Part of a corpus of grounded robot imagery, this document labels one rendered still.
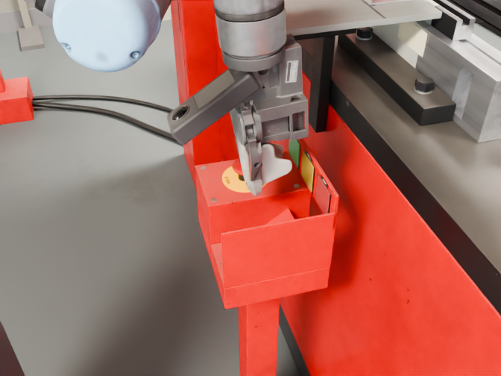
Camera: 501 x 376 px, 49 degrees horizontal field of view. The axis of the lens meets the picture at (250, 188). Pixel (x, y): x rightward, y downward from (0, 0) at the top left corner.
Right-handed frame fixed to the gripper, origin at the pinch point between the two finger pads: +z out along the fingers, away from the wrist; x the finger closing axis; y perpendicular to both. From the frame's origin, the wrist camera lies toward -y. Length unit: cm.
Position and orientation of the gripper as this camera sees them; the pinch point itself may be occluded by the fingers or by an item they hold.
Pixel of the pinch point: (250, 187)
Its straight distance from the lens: 73.6
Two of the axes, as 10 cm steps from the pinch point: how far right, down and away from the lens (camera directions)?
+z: 0.9, 7.7, 6.4
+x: -2.6, -6.0, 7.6
